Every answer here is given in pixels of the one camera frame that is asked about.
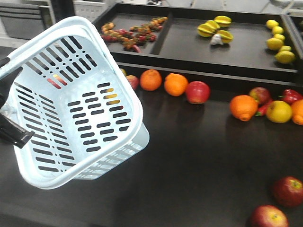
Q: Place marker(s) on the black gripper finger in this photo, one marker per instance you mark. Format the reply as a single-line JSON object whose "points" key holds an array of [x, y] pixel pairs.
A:
{"points": [[14, 133], [6, 83]]}

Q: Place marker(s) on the light blue plastic basket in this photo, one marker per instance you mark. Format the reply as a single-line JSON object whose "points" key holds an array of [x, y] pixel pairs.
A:
{"points": [[85, 116]]}

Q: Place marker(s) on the yellow green apple back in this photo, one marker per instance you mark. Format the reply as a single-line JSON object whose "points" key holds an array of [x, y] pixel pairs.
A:
{"points": [[124, 72]]}

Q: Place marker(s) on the small pink apple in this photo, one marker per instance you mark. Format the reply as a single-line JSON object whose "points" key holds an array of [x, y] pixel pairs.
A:
{"points": [[133, 80]]}

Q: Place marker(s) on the cherry tomato vine pile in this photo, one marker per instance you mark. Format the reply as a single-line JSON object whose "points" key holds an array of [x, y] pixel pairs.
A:
{"points": [[135, 37]]}

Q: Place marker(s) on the orange at far left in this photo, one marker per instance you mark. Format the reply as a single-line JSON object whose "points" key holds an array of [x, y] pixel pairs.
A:
{"points": [[175, 84]]}

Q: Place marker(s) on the red apple back left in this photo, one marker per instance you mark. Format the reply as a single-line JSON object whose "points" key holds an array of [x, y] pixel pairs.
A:
{"points": [[197, 92]]}

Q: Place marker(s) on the yellow starfruit pile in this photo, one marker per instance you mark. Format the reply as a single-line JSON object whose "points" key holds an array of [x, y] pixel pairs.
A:
{"points": [[216, 26]]}

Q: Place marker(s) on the white garlic bulb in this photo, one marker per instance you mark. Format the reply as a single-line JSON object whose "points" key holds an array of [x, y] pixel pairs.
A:
{"points": [[216, 40]]}

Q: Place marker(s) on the orange with navel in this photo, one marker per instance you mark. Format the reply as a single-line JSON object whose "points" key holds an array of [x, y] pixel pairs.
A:
{"points": [[243, 107]]}

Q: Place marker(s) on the red chili pepper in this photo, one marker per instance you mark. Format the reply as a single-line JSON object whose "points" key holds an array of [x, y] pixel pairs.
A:
{"points": [[263, 109]]}

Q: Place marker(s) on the dark red apple back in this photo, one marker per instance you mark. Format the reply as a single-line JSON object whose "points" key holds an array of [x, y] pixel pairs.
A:
{"points": [[260, 94]]}

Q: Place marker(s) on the dark red apple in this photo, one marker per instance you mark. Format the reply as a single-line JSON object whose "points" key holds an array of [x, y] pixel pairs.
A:
{"points": [[288, 191], [260, 94]]}

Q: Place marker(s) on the yellow round fruit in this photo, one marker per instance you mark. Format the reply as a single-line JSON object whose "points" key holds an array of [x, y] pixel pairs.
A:
{"points": [[279, 112]]}

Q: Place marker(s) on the red apple lower left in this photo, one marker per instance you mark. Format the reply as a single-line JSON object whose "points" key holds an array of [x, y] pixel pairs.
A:
{"points": [[268, 216]]}

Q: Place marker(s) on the yellow lemon pile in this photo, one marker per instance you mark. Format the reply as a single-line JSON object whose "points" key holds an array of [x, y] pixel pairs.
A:
{"points": [[284, 54]]}

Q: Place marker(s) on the red bell pepper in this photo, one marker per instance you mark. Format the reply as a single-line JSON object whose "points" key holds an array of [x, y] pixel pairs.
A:
{"points": [[290, 96]]}

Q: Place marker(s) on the dark red apple front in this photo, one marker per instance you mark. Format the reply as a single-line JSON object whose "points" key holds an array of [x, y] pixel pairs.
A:
{"points": [[288, 191]]}

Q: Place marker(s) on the bright orange right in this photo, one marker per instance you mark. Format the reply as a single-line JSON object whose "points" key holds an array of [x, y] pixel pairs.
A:
{"points": [[297, 112]]}

